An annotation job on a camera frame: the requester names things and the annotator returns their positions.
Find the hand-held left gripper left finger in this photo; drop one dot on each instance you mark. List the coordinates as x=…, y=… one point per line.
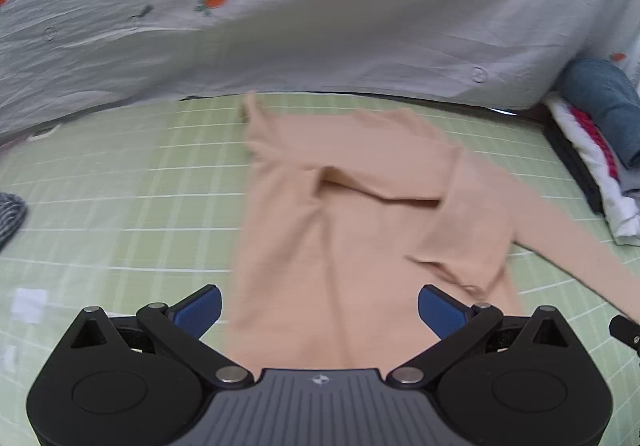
x=200, y=311

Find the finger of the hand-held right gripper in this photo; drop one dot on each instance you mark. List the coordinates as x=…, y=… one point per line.
x=627, y=333

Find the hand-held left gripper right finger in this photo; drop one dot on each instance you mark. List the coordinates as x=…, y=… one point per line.
x=440, y=310

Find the beige long-sleeve sweater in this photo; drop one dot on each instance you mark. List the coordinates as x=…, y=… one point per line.
x=350, y=236

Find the white garment with red pattern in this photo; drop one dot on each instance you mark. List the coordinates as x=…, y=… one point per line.
x=615, y=211

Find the green checked mat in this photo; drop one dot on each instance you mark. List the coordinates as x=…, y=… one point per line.
x=125, y=206

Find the folded light grey garment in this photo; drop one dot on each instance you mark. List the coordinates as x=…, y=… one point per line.
x=632, y=183

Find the folded black garment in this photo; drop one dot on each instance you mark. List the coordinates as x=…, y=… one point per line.
x=575, y=166

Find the blue plaid shirt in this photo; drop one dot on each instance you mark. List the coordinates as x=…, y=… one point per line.
x=10, y=218

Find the small white plastic object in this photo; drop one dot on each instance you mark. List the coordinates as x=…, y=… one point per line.
x=44, y=131

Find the folded blue jeans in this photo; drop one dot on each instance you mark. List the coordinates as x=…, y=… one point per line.
x=600, y=96

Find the grey carrot-print bed sheet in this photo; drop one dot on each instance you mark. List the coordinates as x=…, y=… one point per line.
x=350, y=1

